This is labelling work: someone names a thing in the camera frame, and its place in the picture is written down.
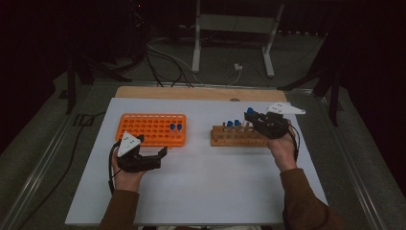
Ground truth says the white cable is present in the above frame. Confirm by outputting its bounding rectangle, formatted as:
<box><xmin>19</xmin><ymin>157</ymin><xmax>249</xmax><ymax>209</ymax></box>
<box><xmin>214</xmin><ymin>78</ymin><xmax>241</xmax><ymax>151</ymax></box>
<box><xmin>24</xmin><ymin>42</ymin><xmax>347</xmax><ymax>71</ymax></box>
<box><xmin>147</xmin><ymin>36</ymin><xmax>206</xmax><ymax>85</ymax></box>

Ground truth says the orange plastic test tube rack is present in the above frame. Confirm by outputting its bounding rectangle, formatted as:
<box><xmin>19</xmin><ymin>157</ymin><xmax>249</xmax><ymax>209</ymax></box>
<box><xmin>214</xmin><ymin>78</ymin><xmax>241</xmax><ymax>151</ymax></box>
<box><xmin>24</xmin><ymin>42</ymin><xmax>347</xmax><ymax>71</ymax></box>
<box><xmin>115</xmin><ymin>113</ymin><xmax>187</xmax><ymax>149</ymax></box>

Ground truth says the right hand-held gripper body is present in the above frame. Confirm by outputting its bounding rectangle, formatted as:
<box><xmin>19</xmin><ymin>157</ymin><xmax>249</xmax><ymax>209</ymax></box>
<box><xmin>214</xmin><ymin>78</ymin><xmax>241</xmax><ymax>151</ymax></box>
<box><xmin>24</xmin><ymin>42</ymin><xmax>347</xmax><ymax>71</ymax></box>
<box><xmin>252</xmin><ymin>101</ymin><xmax>306</xmax><ymax>140</ymax></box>

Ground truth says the black tripod stand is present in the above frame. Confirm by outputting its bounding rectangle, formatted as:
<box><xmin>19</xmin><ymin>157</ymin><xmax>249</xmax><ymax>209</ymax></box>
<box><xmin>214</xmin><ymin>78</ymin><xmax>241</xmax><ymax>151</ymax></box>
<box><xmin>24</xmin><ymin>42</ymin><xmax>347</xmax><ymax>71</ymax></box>
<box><xmin>277</xmin><ymin>32</ymin><xmax>344</xmax><ymax>127</ymax></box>
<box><xmin>58</xmin><ymin>54</ymin><xmax>133</xmax><ymax>115</ymax></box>

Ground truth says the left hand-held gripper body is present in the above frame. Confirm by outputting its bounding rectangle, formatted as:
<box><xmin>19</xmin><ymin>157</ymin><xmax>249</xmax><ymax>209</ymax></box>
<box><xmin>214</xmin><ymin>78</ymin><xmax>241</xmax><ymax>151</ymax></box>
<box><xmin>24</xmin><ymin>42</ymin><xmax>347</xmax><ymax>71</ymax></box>
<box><xmin>115</xmin><ymin>130</ymin><xmax>162</xmax><ymax>173</ymax></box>

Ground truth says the wooden test tube rack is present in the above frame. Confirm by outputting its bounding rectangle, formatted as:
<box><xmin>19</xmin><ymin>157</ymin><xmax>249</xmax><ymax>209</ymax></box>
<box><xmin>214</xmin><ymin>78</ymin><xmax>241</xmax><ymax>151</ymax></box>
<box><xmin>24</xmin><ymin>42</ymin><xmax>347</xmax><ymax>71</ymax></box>
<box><xmin>210</xmin><ymin>125</ymin><xmax>271</xmax><ymax>148</ymax></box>

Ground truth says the person's left hand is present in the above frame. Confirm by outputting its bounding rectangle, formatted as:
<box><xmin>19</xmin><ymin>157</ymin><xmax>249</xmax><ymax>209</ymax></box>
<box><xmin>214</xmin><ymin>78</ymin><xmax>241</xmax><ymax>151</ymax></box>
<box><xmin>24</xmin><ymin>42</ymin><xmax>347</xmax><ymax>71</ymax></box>
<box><xmin>110</xmin><ymin>145</ymin><xmax>147</xmax><ymax>194</ymax></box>

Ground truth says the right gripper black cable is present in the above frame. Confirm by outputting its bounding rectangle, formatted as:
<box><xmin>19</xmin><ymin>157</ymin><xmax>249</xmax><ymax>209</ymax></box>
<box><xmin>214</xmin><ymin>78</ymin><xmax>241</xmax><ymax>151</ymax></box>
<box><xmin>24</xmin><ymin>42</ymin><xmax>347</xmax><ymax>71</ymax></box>
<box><xmin>286</xmin><ymin>123</ymin><xmax>302</xmax><ymax>163</ymax></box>

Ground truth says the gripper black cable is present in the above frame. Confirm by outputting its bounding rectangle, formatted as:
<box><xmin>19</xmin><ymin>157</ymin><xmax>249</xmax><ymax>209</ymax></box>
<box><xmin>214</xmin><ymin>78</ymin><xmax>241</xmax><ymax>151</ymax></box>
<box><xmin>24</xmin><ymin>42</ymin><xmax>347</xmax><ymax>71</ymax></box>
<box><xmin>286</xmin><ymin>123</ymin><xmax>302</xmax><ymax>163</ymax></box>
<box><xmin>107</xmin><ymin>140</ymin><xmax>124</xmax><ymax>196</ymax></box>

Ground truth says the grey metal stand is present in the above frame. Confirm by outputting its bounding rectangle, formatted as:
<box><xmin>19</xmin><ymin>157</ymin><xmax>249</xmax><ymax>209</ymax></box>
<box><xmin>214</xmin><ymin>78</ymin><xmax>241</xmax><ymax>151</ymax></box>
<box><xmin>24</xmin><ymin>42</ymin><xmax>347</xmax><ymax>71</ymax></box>
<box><xmin>191</xmin><ymin>0</ymin><xmax>285</xmax><ymax>79</ymax></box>

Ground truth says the thin black floor cable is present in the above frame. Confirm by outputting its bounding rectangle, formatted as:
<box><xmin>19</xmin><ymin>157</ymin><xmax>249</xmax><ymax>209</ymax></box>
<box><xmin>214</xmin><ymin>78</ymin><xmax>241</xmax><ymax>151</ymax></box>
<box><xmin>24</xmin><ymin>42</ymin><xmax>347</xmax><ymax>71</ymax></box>
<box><xmin>18</xmin><ymin>111</ymin><xmax>107</xmax><ymax>230</ymax></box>

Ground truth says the metal floor rail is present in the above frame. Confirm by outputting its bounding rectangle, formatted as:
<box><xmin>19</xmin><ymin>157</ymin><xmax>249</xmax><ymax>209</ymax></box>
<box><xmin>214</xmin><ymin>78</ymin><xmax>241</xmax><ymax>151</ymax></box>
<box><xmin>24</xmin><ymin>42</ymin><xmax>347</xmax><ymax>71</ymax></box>
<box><xmin>314</xmin><ymin>92</ymin><xmax>389</xmax><ymax>230</ymax></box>
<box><xmin>0</xmin><ymin>90</ymin><xmax>95</xmax><ymax>230</ymax></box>

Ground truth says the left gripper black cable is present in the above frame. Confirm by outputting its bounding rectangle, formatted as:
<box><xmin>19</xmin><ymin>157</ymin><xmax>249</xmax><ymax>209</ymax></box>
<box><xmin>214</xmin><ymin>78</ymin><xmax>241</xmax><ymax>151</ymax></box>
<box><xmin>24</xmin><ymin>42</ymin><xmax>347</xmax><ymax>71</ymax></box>
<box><xmin>107</xmin><ymin>140</ymin><xmax>124</xmax><ymax>196</ymax></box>

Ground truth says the white table mat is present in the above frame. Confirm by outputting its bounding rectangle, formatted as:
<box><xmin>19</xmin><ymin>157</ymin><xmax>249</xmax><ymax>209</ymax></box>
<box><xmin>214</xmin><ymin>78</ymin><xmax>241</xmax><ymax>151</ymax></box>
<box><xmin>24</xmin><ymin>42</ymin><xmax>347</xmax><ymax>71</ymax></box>
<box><xmin>64</xmin><ymin>97</ymin><xmax>335</xmax><ymax>226</ymax></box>

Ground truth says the person's right hand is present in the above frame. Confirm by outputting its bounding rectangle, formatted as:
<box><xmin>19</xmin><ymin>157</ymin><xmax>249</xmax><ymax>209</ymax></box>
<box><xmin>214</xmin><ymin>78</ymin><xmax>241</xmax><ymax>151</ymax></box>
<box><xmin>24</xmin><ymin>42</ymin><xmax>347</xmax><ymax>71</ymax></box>
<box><xmin>267</xmin><ymin>119</ymin><xmax>300</xmax><ymax>173</ymax></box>

